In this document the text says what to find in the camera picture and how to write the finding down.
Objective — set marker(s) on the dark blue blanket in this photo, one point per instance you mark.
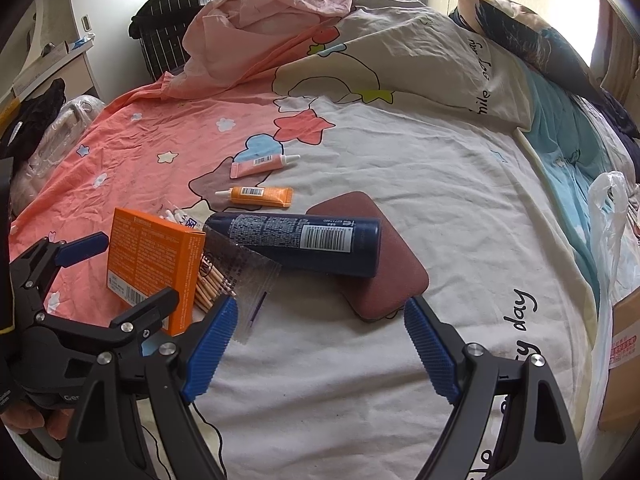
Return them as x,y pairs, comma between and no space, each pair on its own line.
625,120

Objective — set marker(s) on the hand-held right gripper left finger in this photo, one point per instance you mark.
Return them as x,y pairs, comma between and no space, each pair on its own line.
215,345

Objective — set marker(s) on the pink tube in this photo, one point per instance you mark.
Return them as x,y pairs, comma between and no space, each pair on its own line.
260,165

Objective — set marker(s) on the pink and beige printed quilt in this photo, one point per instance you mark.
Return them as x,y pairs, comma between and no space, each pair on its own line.
400,50

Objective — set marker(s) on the clear plastic bag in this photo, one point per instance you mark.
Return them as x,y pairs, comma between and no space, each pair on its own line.
65,120

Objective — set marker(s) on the white nightstand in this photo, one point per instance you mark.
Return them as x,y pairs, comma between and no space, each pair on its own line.
75,67

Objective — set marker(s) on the printed bedsheet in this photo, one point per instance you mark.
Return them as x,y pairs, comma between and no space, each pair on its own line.
425,170

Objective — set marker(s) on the cotton swabs in clear bag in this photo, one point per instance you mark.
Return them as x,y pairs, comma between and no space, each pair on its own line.
215,280

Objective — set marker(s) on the printed pillow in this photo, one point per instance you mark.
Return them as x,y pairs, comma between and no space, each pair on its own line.
530,30

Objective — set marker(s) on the person's left hand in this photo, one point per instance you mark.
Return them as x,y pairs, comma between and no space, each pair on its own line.
22,419

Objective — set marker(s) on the maroon textured case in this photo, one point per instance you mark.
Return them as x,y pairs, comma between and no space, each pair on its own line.
395,285

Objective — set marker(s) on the dark blue spray can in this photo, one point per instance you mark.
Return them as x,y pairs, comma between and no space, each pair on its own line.
280,240

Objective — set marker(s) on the beige curtain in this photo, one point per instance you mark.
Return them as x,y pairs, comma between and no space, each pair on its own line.
620,50

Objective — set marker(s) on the black cloth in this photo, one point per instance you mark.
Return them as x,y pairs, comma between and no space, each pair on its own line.
40,110

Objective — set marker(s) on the black striped suitcase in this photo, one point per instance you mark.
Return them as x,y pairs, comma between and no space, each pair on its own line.
160,25

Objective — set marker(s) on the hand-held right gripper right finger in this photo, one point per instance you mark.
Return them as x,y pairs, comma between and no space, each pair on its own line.
430,355

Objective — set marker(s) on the white plastic bag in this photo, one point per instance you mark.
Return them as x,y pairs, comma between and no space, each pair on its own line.
605,220

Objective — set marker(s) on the orange tube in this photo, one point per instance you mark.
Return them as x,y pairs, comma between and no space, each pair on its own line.
265,195

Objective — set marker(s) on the cardboard box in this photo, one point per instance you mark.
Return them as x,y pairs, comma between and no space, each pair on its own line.
625,360

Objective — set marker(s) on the orange carton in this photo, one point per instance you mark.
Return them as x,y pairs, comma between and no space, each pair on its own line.
150,250

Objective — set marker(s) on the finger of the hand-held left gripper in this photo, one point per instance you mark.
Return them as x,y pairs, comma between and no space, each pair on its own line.
145,312
82,250

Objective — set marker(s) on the blue and white small box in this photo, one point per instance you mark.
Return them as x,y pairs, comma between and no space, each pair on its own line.
80,44

